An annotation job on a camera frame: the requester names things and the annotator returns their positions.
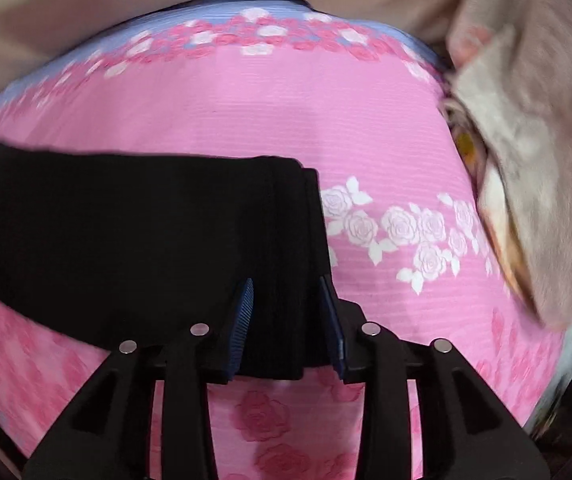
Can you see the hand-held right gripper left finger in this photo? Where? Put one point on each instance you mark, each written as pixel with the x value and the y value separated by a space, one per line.
pixel 240 330

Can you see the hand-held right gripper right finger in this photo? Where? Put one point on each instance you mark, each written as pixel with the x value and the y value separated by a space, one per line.
pixel 330 330

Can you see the black pants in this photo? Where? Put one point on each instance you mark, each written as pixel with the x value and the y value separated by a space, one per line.
pixel 141 235

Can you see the pink floral bed sheet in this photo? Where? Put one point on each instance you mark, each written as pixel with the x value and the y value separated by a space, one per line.
pixel 291 120

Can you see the beige floral blanket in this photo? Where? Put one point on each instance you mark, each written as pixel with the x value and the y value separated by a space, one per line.
pixel 540 110

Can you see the beige quilt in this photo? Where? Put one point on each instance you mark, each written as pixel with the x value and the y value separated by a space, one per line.
pixel 116 0

